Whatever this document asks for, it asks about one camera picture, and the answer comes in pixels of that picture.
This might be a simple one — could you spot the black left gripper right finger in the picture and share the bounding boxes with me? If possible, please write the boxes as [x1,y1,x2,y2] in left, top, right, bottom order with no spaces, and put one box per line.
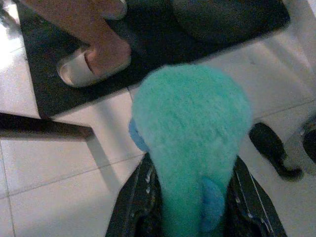
[222,155,288,237]

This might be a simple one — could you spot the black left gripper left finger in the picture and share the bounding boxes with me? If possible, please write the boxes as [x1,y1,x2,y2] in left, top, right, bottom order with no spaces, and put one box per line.
[106,153,163,237]

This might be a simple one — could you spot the teal fluffy plush keychain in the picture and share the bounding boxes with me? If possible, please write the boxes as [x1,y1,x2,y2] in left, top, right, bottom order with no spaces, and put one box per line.
[128,64,252,237]

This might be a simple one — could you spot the white slipper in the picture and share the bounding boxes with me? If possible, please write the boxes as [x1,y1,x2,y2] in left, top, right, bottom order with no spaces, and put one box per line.
[56,46,119,87]

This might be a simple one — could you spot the black floor mat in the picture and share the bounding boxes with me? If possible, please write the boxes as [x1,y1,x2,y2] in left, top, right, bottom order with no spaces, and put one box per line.
[17,0,291,118]

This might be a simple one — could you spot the person in pink shirt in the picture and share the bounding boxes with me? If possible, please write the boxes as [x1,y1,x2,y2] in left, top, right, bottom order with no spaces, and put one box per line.
[17,0,131,75]

